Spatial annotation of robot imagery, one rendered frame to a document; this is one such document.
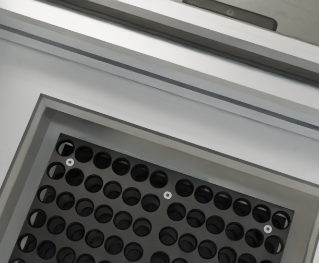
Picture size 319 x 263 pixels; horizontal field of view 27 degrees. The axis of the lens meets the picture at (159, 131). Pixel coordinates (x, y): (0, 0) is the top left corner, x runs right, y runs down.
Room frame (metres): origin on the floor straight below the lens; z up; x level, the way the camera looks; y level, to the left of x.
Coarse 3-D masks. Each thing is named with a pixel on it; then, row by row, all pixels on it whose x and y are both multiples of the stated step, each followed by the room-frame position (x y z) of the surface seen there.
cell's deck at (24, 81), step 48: (0, 48) 0.18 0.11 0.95; (0, 96) 0.15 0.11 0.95; (48, 96) 0.15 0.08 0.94; (96, 96) 0.15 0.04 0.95; (144, 96) 0.15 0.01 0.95; (0, 144) 0.11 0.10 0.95; (192, 144) 0.12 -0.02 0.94; (240, 144) 0.12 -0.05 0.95; (288, 144) 0.12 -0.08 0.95; (0, 192) 0.08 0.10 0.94
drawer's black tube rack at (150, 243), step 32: (64, 160) 0.12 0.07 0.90; (96, 160) 0.13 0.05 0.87; (64, 192) 0.09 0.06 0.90; (96, 192) 0.09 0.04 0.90; (128, 192) 0.10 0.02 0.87; (64, 224) 0.08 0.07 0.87; (96, 224) 0.07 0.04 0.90; (128, 224) 0.08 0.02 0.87; (160, 224) 0.07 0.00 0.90; (192, 224) 0.08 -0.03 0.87; (224, 224) 0.08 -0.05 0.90; (32, 256) 0.05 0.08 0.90; (64, 256) 0.05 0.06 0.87; (96, 256) 0.05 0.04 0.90; (128, 256) 0.06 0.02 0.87; (160, 256) 0.06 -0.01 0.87; (192, 256) 0.05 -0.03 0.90; (224, 256) 0.06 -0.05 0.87; (256, 256) 0.06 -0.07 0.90
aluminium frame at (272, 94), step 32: (0, 0) 0.19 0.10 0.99; (32, 0) 0.19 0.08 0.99; (64, 0) 0.19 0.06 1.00; (0, 32) 0.19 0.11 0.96; (32, 32) 0.18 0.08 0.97; (64, 32) 0.17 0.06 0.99; (96, 32) 0.17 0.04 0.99; (128, 32) 0.18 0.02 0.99; (160, 32) 0.17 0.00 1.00; (96, 64) 0.17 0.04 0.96; (128, 64) 0.16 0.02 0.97; (160, 64) 0.16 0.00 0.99; (192, 64) 0.16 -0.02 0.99; (224, 64) 0.16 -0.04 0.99; (256, 64) 0.16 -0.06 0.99; (192, 96) 0.15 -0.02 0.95; (224, 96) 0.15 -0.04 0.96; (256, 96) 0.14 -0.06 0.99; (288, 96) 0.14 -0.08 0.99; (288, 128) 0.13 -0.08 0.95
